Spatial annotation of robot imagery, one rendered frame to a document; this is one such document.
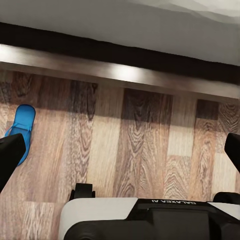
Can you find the sandal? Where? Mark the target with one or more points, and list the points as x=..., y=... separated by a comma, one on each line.
x=23, y=123

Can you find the bed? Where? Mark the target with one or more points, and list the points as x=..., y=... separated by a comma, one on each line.
x=188, y=48

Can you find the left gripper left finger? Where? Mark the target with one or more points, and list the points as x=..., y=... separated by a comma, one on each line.
x=12, y=149

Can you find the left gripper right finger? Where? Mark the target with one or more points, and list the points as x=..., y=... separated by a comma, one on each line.
x=232, y=148

